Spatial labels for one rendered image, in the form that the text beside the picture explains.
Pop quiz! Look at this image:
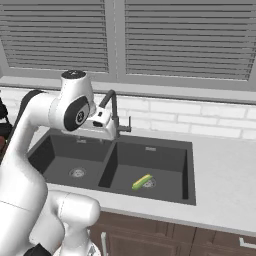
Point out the black sink tap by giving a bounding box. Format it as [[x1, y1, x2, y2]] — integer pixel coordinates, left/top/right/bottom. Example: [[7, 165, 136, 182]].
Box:
[[98, 89, 132, 140]]

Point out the black appliance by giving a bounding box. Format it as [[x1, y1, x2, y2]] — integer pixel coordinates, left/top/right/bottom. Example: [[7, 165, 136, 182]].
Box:
[[0, 96, 16, 142]]

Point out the silver cupboard handle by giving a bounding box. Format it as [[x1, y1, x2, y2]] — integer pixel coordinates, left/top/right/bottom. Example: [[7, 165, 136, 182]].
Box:
[[100, 231, 109, 256], [238, 236, 256, 250]]

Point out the yellow green corn cob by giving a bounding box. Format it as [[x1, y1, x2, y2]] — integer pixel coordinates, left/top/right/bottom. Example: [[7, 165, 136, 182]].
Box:
[[131, 173, 154, 191]]

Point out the brown cupboard door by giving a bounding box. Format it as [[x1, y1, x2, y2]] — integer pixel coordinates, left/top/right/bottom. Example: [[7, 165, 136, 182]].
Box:
[[189, 226, 256, 256], [89, 211, 176, 256]]

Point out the grey window frame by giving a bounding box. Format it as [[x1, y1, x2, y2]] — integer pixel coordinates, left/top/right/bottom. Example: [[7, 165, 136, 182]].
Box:
[[0, 0, 256, 105]]

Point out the dark grey double sink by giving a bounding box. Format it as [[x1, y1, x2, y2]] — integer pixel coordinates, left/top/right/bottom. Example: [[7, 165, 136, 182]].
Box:
[[27, 127, 197, 206]]

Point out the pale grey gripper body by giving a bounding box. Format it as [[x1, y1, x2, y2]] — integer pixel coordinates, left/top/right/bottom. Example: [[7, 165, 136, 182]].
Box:
[[61, 120, 119, 142]]

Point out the grey window blind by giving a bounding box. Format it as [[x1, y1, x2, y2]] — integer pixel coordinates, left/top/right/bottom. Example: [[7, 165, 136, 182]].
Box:
[[124, 0, 256, 81], [0, 0, 110, 74]]

